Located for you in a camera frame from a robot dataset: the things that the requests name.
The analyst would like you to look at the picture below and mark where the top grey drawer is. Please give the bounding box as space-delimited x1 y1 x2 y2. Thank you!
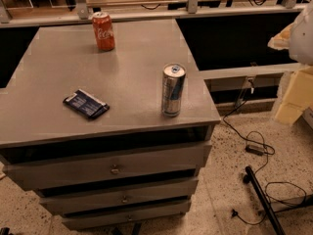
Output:
4 141 211 191

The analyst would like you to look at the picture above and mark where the bottom grey drawer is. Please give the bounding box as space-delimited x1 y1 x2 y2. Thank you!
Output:
62 199 191 230

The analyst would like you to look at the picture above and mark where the small black power adapter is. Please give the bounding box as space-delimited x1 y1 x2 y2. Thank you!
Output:
246 145 264 156

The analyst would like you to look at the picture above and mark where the wooden shelf with metal brackets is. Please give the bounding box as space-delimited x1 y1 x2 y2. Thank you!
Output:
0 0 304 28

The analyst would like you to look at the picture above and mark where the black stand leg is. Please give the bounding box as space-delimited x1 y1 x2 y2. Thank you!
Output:
244 166 286 235

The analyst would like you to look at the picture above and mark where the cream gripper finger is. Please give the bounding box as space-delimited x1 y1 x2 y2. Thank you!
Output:
268 23 292 50

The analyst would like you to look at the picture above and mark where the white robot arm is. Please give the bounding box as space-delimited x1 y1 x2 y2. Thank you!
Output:
268 1 313 66

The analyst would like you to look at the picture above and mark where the silver blue redbull can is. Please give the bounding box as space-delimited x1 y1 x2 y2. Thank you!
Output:
161 64 186 117

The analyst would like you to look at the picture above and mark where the black floor cable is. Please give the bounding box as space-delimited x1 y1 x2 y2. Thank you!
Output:
222 98 308 226

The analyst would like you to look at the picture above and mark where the middle grey drawer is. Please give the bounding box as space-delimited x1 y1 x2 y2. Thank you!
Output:
40 177 198 214

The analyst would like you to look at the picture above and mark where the orange coca-cola can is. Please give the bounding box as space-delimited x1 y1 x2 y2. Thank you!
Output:
92 12 115 51

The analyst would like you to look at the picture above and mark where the grey drawer cabinet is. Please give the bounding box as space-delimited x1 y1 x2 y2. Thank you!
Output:
0 20 220 219

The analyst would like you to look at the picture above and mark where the dark blue snack packet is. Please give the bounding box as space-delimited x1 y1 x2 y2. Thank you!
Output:
63 89 110 119

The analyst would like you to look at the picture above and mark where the grey drawer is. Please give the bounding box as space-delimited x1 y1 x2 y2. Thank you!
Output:
62 199 191 230
40 177 198 214
4 141 211 191

